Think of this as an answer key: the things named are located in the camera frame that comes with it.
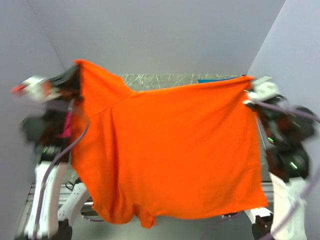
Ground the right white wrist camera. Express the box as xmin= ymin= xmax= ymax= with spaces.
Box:
xmin=242 ymin=76 xmax=280 ymax=106

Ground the magenta crumpled t shirt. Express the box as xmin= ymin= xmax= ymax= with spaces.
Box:
xmin=57 ymin=111 xmax=72 ymax=138

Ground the aluminium frame rail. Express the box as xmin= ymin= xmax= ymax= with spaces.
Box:
xmin=25 ymin=182 xmax=274 ymax=206

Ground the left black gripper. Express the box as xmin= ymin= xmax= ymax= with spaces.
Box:
xmin=47 ymin=63 xmax=86 ymax=133

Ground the orange t shirt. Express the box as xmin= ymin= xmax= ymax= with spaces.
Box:
xmin=71 ymin=59 xmax=268 ymax=228

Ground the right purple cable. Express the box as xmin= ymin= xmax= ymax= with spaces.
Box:
xmin=199 ymin=101 xmax=320 ymax=240

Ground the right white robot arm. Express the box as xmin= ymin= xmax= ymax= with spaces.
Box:
xmin=244 ymin=96 xmax=320 ymax=240

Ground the blue folded t shirt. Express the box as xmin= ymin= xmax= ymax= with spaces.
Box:
xmin=197 ymin=76 xmax=238 ymax=84

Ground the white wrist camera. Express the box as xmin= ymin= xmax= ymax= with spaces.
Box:
xmin=242 ymin=76 xmax=280 ymax=106
xmin=10 ymin=75 xmax=62 ymax=103

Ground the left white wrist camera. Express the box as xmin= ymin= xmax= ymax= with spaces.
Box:
xmin=10 ymin=75 xmax=62 ymax=103

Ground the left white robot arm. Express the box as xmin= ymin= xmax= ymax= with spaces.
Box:
xmin=11 ymin=64 xmax=100 ymax=240

